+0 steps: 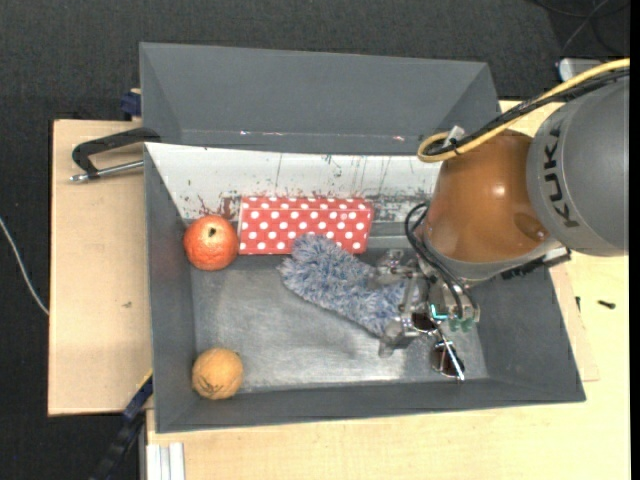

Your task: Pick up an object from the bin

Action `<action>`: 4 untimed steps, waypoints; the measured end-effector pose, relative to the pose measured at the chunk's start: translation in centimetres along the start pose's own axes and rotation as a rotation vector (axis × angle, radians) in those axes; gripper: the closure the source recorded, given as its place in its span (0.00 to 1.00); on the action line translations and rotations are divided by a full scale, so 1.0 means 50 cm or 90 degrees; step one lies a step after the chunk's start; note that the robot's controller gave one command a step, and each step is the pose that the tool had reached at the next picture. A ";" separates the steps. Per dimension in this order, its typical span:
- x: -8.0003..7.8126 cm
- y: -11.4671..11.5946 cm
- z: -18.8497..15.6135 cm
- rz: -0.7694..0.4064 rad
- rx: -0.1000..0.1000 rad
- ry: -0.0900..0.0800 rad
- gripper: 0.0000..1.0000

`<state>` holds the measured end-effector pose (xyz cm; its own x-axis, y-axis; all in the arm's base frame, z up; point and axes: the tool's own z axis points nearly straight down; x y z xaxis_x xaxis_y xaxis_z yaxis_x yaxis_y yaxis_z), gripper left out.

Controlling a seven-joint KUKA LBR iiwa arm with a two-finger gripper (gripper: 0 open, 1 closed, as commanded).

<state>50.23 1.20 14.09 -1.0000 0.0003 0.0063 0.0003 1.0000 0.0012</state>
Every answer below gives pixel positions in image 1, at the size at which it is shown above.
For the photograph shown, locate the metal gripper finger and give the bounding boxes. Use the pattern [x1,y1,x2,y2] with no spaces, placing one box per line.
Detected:
[375,249,420,290]
[377,314,427,360]

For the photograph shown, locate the blue and white fluffy duster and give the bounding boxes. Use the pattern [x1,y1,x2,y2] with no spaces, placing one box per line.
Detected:
[276,233,421,341]

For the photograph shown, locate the dark sunglasses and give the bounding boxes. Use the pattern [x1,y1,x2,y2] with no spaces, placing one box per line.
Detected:
[410,312,467,384]

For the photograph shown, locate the red box with white dots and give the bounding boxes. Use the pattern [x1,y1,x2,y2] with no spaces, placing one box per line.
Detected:
[237,196,376,256]

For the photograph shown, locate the tan ball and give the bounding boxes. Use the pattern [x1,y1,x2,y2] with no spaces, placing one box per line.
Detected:
[191,347,246,401]

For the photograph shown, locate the orange fruit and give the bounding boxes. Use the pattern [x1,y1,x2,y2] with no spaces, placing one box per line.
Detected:
[182,214,240,272]

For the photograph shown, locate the grey metal bin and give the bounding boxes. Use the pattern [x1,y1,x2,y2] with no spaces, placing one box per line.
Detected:
[138,41,587,434]

